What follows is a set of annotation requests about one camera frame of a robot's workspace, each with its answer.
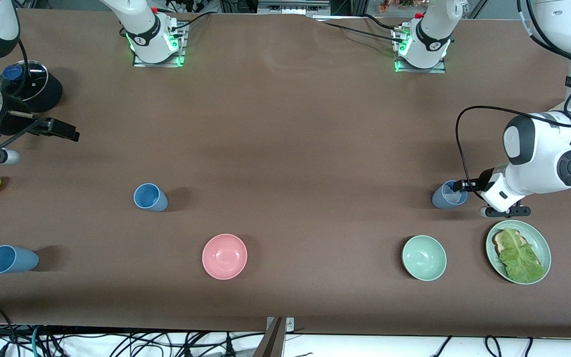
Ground green lettuce leaf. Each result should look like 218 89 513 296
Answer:
499 228 546 284

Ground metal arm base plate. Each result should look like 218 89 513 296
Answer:
394 27 447 74
133 22 187 67

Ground pale green bowl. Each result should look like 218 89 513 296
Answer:
401 235 448 282

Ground grey metal device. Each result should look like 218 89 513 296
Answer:
257 0 331 16

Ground pink bowl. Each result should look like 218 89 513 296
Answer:
202 234 248 281

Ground black cooking pot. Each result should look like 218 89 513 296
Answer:
0 59 63 114

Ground pale green plate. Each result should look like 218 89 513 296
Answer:
485 220 552 285

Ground glass lid with blue knob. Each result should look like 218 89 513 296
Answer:
0 60 49 102

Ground silver metal bracket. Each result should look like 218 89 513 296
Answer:
266 317 295 333

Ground grey metal pole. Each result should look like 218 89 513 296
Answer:
252 317 287 357

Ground toasted bread slice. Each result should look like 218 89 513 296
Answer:
493 229 544 268

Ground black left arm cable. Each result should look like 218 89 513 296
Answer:
456 0 571 201

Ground blue plastic cup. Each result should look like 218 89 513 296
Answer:
432 180 469 210
133 183 169 213
0 245 40 274

